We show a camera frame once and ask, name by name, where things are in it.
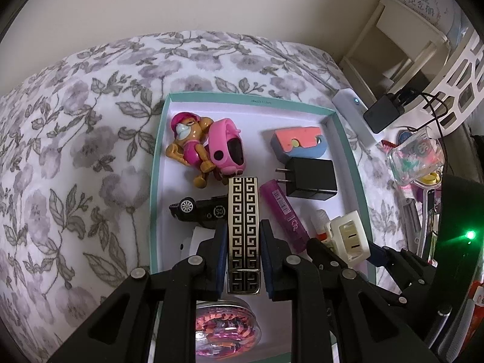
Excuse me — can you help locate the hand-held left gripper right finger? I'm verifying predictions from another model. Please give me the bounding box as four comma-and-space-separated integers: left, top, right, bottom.
259, 219, 424, 363

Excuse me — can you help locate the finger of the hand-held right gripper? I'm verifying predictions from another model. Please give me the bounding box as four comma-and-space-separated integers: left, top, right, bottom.
306, 237, 345, 272
368, 242, 436, 304

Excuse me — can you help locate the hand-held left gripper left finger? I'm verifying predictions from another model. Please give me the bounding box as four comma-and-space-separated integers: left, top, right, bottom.
45, 219, 229, 363

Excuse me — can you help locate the red white glue stick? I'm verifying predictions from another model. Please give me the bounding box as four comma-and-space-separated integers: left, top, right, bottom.
312, 210, 334, 246

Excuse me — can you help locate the cream hair claw clip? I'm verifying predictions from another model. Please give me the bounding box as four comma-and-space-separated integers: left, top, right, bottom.
324, 211, 370, 262

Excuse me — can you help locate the black toy car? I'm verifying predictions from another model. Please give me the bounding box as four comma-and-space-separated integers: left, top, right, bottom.
169, 196, 229, 229

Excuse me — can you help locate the gold black patterned lighter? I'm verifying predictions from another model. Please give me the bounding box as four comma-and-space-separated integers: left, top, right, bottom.
227, 176, 261, 295

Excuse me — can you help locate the purple lip balm tube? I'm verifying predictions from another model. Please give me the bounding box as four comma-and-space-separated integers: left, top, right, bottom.
259, 179, 310, 252

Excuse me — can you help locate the round tin with colourful trinkets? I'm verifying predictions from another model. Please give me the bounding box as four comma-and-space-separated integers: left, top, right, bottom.
195, 299, 262, 358

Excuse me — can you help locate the black charger plug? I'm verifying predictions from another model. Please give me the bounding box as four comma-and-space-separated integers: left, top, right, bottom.
275, 158, 338, 201

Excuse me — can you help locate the pink brown puppy figure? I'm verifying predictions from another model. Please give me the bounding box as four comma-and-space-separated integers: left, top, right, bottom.
165, 113, 216, 189

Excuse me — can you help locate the plain orange blue toy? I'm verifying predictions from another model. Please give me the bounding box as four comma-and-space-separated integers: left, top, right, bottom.
270, 126, 326, 161

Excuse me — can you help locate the pink toy watch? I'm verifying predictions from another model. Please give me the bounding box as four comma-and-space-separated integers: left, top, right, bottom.
206, 118, 247, 178

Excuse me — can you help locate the teal white box tray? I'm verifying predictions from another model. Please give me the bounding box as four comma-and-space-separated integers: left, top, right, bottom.
149, 91, 379, 363

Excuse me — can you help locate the clear cup with trinkets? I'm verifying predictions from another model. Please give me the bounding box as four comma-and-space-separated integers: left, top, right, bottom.
389, 136, 445, 188

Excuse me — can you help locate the black power adapter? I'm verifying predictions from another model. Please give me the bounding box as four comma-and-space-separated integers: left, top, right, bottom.
363, 94, 405, 134

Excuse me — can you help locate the white power bank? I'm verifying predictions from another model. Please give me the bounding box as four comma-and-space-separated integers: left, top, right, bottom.
332, 88, 378, 148

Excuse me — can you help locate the white lattice panel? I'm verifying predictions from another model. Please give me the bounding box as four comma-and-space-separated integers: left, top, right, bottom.
427, 32, 484, 137

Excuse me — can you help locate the cream wooden shelf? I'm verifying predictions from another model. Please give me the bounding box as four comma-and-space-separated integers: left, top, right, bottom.
340, 0, 452, 95

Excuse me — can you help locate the white printed box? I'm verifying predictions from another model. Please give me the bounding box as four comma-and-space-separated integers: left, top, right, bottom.
393, 0, 466, 34

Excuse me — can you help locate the black cable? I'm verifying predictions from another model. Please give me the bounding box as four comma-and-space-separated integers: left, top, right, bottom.
393, 90, 454, 139

